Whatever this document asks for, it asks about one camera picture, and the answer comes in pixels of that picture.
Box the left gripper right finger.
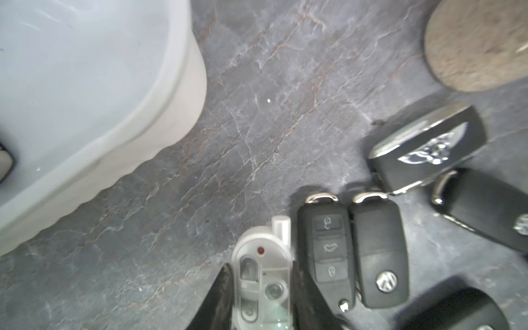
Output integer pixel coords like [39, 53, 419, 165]
[291, 263, 349, 330]

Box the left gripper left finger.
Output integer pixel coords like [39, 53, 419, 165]
[186, 263, 235, 330]

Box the white car key fob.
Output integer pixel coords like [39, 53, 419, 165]
[232, 215, 294, 329]

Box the black flip key with buttons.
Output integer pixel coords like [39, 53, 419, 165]
[297, 192, 356, 317]

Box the black chrome Bentley key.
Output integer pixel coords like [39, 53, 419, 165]
[367, 102, 488, 195]

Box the black key fob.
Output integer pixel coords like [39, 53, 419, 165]
[430, 168, 527, 254]

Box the white storage box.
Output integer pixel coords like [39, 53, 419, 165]
[1, 1, 207, 254]

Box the black VW flip key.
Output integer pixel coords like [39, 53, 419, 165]
[349, 191, 410, 309]

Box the black key centre left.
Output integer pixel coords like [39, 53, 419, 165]
[401, 287, 510, 330]

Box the round cork coaster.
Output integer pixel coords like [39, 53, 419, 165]
[423, 1, 527, 92]

